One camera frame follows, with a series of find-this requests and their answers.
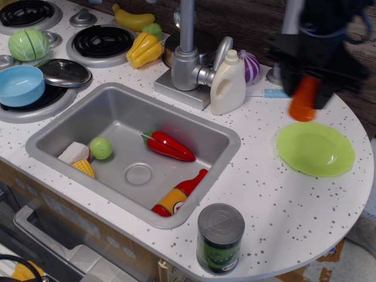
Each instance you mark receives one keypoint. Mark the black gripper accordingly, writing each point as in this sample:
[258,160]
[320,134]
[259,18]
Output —
[327,60]

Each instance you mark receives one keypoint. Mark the orange toy carrot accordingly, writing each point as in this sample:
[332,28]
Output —
[303,101]

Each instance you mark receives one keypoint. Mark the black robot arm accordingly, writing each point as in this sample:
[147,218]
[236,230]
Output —
[327,19]

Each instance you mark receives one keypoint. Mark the light green plastic plate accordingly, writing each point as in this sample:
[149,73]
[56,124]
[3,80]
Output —
[315,149]

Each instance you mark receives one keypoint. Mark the purple toy onion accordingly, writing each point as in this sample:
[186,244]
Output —
[251,65]

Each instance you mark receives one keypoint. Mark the cream toy detergent bottle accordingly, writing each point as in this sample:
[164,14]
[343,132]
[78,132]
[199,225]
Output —
[228,88]

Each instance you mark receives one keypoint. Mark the silver toy pot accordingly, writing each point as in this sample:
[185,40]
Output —
[203,41]

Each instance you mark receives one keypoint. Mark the silver toy faucet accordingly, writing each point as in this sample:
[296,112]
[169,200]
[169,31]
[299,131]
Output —
[187,81]

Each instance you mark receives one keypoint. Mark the red toy chili pepper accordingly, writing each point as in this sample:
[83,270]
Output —
[162,143]

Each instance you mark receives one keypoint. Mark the grey metal sink basin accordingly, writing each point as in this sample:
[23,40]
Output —
[134,177]

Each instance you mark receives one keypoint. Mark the small green toy vegetable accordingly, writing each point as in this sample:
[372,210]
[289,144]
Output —
[154,29]

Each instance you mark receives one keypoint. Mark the grey green toy can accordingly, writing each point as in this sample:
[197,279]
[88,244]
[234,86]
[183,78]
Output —
[220,230]

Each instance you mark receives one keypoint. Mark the yellow toy bell pepper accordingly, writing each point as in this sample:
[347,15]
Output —
[146,48]

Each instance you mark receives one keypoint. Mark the red toy ketchup bottle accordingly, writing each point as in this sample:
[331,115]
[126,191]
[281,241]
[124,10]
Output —
[173,200]

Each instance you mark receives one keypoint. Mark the yellow toy banana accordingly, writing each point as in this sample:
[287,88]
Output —
[135,22]

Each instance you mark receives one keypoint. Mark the black coil burner middle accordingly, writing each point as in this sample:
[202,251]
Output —
[100,46]

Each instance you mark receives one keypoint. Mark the black coil burner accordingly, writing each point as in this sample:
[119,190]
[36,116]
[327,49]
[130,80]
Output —
[40,15]
[100,46]
[53,101]

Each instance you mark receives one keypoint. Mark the green toy apple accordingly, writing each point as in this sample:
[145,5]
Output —
[100,148]

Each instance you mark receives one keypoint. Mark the silver stove knob top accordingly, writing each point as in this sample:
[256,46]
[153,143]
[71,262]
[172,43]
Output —
[83,19]

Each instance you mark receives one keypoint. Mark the silver stove knob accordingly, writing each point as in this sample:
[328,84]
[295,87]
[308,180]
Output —
[54,39]
[7,61]
[83,19]

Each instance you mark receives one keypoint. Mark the yellow toy corn cob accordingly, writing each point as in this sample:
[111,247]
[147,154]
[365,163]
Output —
[85,167]

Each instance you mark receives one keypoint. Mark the white toy mushroom piece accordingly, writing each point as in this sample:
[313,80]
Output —
[75,152]

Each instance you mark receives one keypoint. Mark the silver pot lid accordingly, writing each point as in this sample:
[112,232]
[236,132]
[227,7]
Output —
[64,73]

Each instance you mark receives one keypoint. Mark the black coil burner front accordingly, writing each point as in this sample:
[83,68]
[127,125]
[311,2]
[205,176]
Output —
[53,101]

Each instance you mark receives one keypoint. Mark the silver stove knob middle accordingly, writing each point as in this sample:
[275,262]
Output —
[54,39]

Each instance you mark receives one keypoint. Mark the black coil burner rear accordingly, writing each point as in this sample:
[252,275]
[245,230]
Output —
[40,15]

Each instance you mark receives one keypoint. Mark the green toy cabbage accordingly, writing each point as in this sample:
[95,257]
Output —
[28,45]

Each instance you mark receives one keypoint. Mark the blue toy bowl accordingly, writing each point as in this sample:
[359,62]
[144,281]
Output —
[21,85]

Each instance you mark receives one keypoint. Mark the silver stove knob left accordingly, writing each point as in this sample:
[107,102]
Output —
[7,61]

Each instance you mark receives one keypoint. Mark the blue handled toy knife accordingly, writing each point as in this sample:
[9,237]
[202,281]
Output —
[268,93]

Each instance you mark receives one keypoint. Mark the grey support post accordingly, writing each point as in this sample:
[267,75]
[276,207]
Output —
[290,26]

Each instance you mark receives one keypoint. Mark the grey oven door handle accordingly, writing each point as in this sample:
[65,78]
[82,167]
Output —
[66,258]

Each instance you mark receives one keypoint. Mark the yellow object with black cable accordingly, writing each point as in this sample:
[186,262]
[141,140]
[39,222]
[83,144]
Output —
[23,270]

